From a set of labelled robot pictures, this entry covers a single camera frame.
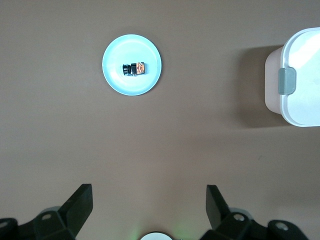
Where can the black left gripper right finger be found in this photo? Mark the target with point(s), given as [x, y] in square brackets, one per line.
[220, 217]

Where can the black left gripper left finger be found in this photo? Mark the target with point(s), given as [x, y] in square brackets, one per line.
[72, 217]

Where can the orange and black switch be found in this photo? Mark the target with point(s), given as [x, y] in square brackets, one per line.
[136, 69]

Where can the white lidded storage box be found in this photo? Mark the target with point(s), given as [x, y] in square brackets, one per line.
[305, 75]

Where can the light blue round plate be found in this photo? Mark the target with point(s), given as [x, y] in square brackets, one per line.
[132, 47]

